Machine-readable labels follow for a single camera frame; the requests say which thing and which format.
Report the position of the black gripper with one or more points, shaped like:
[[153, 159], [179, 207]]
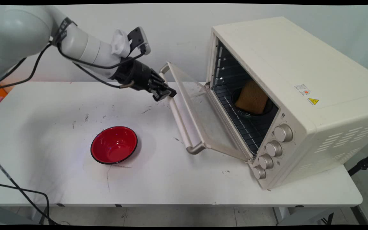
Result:
[[136, 75]]

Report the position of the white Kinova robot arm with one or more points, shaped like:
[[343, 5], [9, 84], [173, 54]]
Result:
[[21, 32]]

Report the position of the red bowl with black rim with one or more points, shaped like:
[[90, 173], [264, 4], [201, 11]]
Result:
[[113, 143]]

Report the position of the black round dish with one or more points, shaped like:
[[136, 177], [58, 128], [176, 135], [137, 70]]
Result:
[[239, 110]]

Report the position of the brown bread slice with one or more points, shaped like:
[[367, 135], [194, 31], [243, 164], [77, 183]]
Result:
[[252, 97]]

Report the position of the large silver oven knob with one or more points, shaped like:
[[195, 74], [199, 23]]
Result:
[[283, 133]]

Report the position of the cream toaster oven body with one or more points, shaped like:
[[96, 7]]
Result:
[[299, 64]]

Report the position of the white label sticker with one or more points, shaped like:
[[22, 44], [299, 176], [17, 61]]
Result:
[[302, 89]]

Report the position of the yellow triangle warning sticker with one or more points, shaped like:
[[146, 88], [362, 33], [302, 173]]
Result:
[[313, 101]]

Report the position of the black tripod leg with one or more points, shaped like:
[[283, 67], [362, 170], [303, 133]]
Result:
[[364, 164]]

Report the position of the black table leg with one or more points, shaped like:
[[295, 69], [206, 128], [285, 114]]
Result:
[[359, 215]]

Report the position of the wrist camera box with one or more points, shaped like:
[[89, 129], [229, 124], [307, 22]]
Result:
[[139, 38]]

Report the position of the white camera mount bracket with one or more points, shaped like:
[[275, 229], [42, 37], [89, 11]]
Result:
[[120, 43]]

